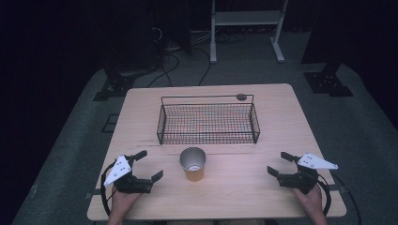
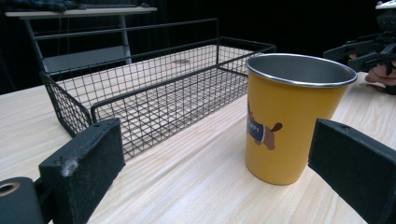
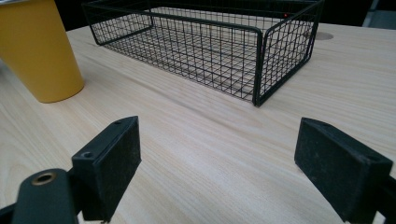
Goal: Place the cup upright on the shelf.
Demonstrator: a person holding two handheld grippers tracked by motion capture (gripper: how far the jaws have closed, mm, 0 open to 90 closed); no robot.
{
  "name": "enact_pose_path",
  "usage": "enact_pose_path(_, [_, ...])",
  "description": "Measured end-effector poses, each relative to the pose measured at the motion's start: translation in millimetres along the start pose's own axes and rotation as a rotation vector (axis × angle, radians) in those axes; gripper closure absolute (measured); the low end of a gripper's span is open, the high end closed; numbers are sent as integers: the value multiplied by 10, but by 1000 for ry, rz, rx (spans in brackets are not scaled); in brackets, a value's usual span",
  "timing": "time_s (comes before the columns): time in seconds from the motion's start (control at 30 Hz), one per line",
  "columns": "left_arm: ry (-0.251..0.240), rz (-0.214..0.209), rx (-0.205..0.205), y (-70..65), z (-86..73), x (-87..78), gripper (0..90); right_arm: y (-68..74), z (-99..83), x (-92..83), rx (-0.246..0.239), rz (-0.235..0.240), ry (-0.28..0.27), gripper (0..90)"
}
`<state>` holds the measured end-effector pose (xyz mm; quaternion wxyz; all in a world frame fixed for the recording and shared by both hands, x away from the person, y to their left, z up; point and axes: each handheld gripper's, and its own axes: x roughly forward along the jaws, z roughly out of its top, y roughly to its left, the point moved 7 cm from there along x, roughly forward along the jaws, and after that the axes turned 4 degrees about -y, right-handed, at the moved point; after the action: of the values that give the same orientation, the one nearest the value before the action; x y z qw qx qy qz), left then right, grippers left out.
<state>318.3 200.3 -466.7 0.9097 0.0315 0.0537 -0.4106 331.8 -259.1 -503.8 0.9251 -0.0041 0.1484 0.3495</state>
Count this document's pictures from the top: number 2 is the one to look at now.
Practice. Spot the yellow metal cup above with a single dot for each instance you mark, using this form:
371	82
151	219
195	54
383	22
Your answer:
289	124

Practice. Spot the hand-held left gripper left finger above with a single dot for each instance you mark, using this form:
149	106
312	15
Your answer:
82	165

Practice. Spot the grey metal shelf table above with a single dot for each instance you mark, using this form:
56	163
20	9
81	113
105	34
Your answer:
87	57

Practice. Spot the dark cloth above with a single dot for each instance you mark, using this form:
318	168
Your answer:
34	4

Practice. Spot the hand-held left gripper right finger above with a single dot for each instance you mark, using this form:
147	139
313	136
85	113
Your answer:
358	165

